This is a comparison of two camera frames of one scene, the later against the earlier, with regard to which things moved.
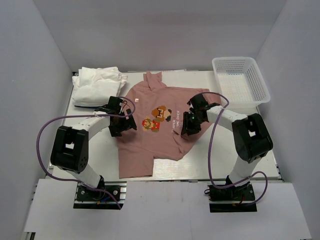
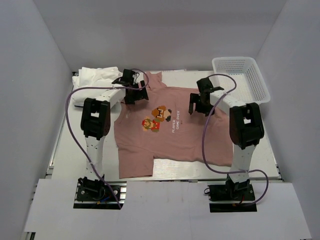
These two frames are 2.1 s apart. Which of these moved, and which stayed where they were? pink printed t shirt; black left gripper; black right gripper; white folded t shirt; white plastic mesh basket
Moved: black left gripper; pink printed t shirt; black right gripper
Stayed: white folded t shirt; white plastic mesh basket
